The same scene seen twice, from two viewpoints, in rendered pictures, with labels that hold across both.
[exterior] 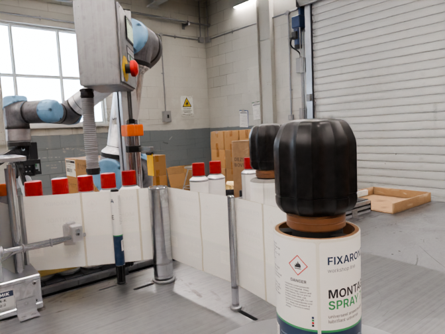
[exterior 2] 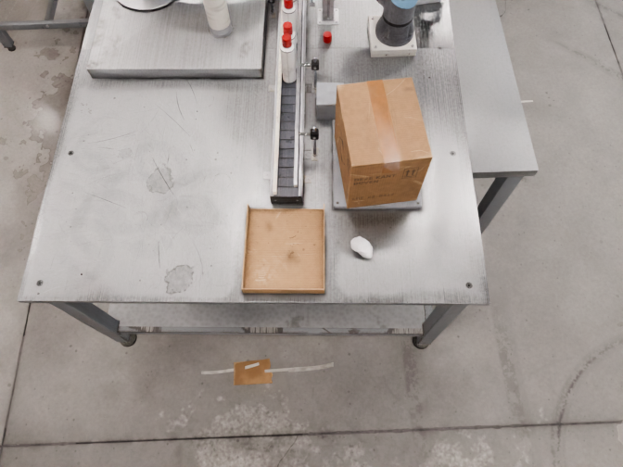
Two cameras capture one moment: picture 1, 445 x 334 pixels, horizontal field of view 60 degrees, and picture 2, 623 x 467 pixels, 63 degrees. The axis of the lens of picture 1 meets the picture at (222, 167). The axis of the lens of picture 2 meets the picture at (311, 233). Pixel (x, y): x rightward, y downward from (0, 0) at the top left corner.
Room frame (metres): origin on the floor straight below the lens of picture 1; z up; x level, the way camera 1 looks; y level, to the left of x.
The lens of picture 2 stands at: (2.04, -1.09, 2.37)
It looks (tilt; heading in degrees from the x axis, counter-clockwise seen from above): 66 degrees down; 130
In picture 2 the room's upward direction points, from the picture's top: 2 degrees counter-clockwise
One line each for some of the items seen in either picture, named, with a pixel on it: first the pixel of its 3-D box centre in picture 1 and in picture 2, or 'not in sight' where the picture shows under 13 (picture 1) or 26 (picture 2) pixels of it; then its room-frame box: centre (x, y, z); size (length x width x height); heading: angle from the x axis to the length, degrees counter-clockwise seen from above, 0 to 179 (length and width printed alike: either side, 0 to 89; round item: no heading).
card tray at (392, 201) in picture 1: (381, 198); (285, 247); (1.57, -0.66, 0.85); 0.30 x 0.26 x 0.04; 127
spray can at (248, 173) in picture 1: (250, 191); (288, 46); (1.13, -0.08, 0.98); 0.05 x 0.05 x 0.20
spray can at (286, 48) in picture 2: not in sight; (287, 58); (1.16, -0.13, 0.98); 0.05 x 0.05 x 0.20
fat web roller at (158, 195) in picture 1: (161, 233); not in sight; (0.73, 0.13, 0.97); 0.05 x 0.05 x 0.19
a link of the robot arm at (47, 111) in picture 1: (46, 111); not in sight; (1.30, 0.58, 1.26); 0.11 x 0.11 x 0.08; 78
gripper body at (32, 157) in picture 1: (22, 159); not in sight; (1.31, 0.68, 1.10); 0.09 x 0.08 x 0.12; 137
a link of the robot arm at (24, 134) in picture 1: (18, 136); not in sight; (1.30, 0.69, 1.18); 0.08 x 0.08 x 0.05
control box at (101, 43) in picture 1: (108, 50); not in sight; (0.97, 0.27, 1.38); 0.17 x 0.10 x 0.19; 2
